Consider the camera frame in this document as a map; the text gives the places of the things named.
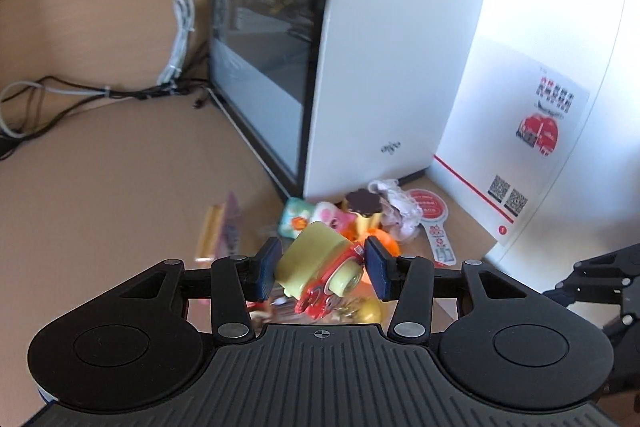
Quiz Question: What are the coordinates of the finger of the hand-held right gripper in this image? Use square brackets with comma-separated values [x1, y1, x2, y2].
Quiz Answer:
[573, 243, 640, 277]
[542, 276, 627, 309]

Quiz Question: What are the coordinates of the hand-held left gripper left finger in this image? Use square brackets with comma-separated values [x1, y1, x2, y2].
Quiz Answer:
[117, 236, 284, 347]

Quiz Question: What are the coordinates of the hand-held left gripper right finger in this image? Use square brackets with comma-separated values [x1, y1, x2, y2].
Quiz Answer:
[364, 236, 544, 347]

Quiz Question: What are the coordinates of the yellow green red toy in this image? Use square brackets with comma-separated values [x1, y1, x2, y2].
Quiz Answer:
[276, 224, 367, 321]

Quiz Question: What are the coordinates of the pink printed packet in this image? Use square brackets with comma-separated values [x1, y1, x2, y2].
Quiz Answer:
[194, 191, 246, 264]

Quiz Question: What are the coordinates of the white paddle fan red circle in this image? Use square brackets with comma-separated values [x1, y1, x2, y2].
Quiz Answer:
[407, 188, 459, 269]

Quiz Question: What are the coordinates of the yellow orange toy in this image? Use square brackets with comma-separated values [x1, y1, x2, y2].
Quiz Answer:
[345, 227, 402, 326]

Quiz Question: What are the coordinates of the yellow pudding toy brown top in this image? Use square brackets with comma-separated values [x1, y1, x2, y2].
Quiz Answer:
[343, 189, 385, 233]

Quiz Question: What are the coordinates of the pink pig toy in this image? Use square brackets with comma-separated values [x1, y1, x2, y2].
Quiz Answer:
[310, 201, 359, 234]

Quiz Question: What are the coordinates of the white printed poster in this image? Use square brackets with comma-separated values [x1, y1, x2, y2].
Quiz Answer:
[425, 32, 592, 264]

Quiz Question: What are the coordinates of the white computer case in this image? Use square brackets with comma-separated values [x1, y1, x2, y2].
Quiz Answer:
[207, 0, 501, 204]

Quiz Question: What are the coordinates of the black cable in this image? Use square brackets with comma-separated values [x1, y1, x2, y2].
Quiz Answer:
[0, 74, 212, 160]

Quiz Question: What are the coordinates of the looped white cable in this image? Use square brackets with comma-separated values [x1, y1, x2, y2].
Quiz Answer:
[0, 79, 112, 138]

